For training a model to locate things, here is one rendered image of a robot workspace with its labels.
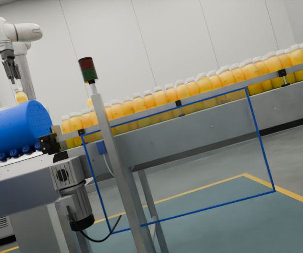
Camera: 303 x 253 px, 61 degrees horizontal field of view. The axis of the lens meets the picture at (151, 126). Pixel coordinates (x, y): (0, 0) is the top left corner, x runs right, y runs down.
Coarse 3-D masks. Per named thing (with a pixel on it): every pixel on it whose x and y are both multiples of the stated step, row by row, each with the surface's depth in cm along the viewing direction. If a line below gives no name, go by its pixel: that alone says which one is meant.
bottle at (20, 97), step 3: (18, 93) 153; (21, 93) 154; (24, 93) 155; (15, 96) 154; (18, 96) 153; (21, 96) 153; (24, 96) 154; (18, 99) 153; (21, 99) 153; (24, 99) 154; (27, 99) 156; (18, 102) 153; (21, 102) 153
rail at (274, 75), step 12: (276, 72) 120; (288, 72) 119; (240, 84) 121; (252, 84) 121; (192, 96) 123; (204, 96) 123; (156, 108) 125; (168, 108) 124; (120, 120) 126; (72, 132) 128; (84, 132) 128
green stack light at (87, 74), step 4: (88, 68) 108; (92, 68) 108; (84, 72) 108; (88, 72) 107; (92, 72) 108; (84, 76) 108; (88, 76) 107; (92, 76) 108; (96, 76) 109; (84, 80) 109; (88, 80) 108; (96, 80) 112
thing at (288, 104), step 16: (256, 96) 119; (272, 96) 118; (288, 96) 118; (256, 112) 119; (272, 112) 119; (288, 112) 118; (272, 128) 135; (288, 128) 122; (80, 160) 126; (160, 224) 169; (160, 240) 167
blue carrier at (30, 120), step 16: (0, 112) 142; (16, 112) 139; (32, 112) 144; (0, 128) 138; (16, 128) 137; (32, 128) 139; (48, 128) 157; (0, 144) 139; (16, 144) 140; (32, 144) 142
